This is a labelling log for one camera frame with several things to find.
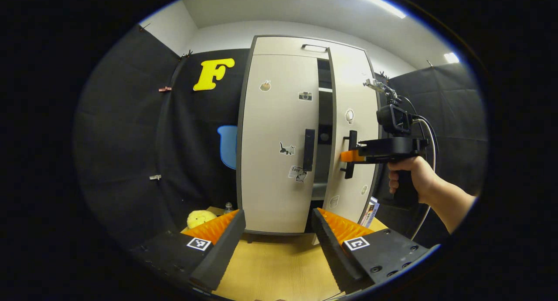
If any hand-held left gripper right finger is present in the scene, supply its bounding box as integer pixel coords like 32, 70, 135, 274
311, 207, 441, 295

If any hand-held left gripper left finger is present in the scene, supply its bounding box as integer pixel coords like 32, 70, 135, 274
129, 209, 247, 293

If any white double-door shoe cabinet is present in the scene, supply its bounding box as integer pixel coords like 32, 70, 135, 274
235, 34, 384, 245

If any white cabinet door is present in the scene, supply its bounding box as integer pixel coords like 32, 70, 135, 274
241, 54, 321, 234
312, 44, 381, 246

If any yellow plush toy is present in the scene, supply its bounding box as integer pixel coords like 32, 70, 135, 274
187, 210, 218, 229

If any white printed box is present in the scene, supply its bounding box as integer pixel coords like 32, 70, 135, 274
360, 196, 381, 228

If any black backdrop cloth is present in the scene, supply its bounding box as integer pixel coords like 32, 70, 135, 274
73, 24, 488, 249

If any black cable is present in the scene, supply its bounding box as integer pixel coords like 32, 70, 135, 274
401, 96, 440, 171

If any white cable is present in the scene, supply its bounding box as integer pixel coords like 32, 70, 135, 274
410, 117, 437, 240

